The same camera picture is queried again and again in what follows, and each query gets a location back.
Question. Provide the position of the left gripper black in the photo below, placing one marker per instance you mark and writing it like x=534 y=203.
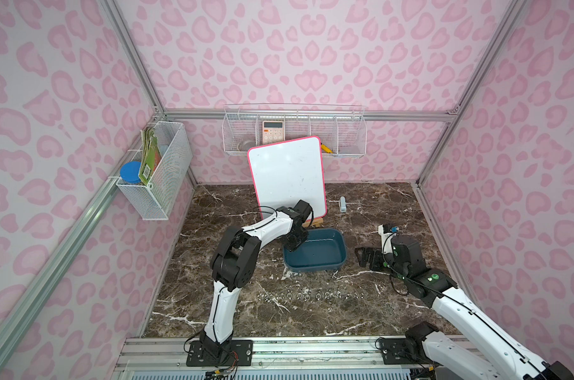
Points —
x=295 y=235

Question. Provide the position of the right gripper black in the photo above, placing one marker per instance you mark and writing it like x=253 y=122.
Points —
x=376 y=257

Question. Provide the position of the teal plastic storage box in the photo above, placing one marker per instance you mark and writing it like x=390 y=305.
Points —
x=324 y=250

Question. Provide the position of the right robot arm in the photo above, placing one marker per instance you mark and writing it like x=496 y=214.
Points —
x=499 y=356

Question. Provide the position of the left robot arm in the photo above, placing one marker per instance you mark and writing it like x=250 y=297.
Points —
x=234 y=262

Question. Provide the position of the wooden easel stand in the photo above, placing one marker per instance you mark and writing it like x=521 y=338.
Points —
x=318 y=223

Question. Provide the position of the pink framed whiteboard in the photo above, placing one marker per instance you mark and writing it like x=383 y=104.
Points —
x=286 y=172

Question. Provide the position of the yellow marker pen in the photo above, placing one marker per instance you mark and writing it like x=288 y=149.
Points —
x=326 y=149

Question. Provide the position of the pink calculator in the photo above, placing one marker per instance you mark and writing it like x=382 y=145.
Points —
x=273 y=131

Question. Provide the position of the metal bowl in basket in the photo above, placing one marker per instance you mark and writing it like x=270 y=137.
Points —
x=246 y=144

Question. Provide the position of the white mesh side basket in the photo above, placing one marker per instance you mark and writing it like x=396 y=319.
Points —
x=155 y=201

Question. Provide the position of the green paper packets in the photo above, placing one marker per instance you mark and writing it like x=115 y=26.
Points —
x=150 y=155

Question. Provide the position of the blue round lid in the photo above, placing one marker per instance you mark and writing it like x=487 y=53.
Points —
x=130 y=172

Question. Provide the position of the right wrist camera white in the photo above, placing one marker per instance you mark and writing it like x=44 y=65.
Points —
x=387 y=231

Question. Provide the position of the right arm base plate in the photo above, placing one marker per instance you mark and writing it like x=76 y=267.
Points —
x=402 y=351

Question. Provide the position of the white wire wall basket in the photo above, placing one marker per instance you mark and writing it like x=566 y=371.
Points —
x=343 y=131

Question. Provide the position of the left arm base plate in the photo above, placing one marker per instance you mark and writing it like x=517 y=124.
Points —
x=235 y=352

